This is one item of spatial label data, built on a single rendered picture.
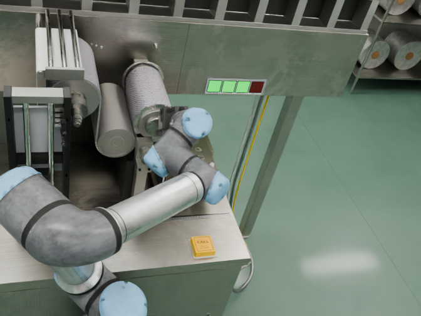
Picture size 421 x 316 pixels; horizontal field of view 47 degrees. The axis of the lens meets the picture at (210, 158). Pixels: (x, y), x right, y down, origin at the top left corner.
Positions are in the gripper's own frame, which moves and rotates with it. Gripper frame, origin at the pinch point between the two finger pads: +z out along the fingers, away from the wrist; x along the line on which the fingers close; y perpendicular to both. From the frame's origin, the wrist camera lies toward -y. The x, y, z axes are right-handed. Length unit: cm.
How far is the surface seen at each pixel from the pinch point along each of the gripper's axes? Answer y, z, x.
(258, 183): -26, 93, -75
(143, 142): -2.7, 3.0, 6.3
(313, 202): -45, 139, -137
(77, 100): 9.3, -8.0, 26.5
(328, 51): 32, 21, -73
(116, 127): 2.1, 3.9, 14.2
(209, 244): -37.3, 5.2, -16.0
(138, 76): 19.2, 13.5, 5.2
